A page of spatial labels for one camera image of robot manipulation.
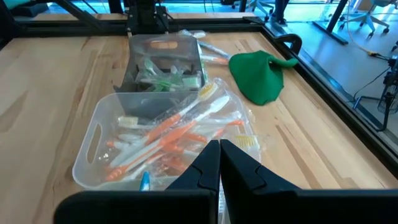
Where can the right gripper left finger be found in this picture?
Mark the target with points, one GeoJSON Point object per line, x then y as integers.
{"type": "Point", "coordinates": [186, 199]}

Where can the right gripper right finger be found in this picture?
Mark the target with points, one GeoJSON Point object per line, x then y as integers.
{"type": "Point", "coordinates": [255, 196]}

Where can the orange toothbrush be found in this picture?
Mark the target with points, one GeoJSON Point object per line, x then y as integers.
{"type": "Point", "coordinates": [247, 141]}
{"type": "Point", "coordinates": [174, 135]}
{"type": "Point", "coordinates": [174, 162]}
{"type": "Point", "coordinates": [127, 121]}
{"type": "Point", "coordinates": [217, 59]}
{"type": "Point", "coordinates": [122, 144]}
{"type": "Point", "coordinates": [168, 124]}

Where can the blue toothbrush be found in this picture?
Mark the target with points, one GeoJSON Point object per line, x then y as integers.
{"type": "Point", "coordinates": [214, 48]}
{"type": "Point", "coordinates": [145, 182]}

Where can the dark grey plastic bin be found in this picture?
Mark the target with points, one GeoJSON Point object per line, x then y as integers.
{"type": "Point", "coordinates": [186, 43]}

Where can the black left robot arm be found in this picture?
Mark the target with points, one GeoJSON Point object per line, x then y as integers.
{"type": "Point", "coordinates": [146, 15]}

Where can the clear plastic bin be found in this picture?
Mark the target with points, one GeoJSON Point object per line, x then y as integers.
{"type": "Point", "coordinates": [81, 168]}

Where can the green cloth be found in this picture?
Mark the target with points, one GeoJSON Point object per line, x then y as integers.
{"type": "Point", "coordinates": [258, 77]}

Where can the black floor fan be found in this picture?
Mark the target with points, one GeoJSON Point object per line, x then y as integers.
{"type": "Point", "coordinates": [388, 99]}

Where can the black flat floor bar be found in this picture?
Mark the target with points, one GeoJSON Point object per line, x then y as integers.
{"type": "Point", "coordinates": [331, 31]}

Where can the yellow black plug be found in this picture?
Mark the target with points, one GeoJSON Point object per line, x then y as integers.
{"type": "Point", "coordinates": [374, 55]}

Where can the person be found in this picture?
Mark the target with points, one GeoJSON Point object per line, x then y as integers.
{"type": "Point", "coordinates": [280, 11]}

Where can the grey office chair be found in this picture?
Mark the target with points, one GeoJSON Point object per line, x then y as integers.
{"type": "Point", "coordinates": [261, 7]}
{"type": "Point", "coordinates": [370, 18]}

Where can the black table frame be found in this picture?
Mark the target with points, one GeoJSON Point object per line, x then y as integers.
{"type": "Point", "coordinates": [342, 105]}

